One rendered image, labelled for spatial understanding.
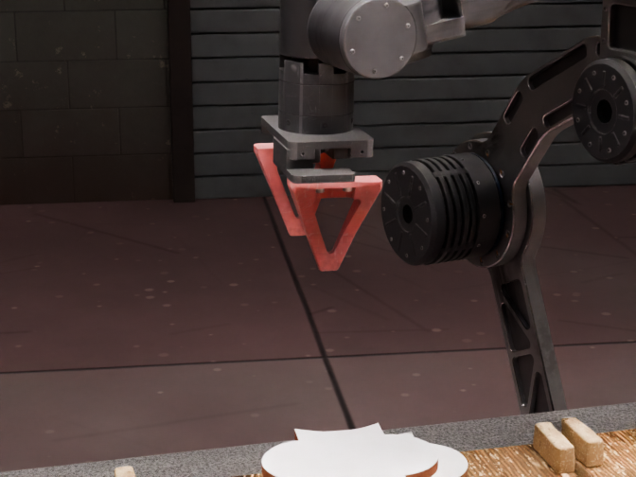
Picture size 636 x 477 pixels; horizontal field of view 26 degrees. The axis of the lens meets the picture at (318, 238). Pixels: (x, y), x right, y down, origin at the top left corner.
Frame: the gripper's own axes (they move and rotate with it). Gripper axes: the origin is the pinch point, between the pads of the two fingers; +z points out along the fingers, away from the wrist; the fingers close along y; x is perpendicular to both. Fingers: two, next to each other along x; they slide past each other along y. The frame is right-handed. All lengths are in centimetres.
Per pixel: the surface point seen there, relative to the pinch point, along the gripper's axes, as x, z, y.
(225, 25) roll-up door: 80, 43, -456
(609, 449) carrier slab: 31.3, 24.1, -7.7
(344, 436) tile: 4.2, 18.7, -3.9
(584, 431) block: 27.9, 21.4, -6.6
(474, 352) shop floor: 119, 116, -261
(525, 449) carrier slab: 23.6, 24.2, -9.7
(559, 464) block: 24.4, 23.1, -3.8
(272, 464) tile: -2.9, 18.8, -0.3
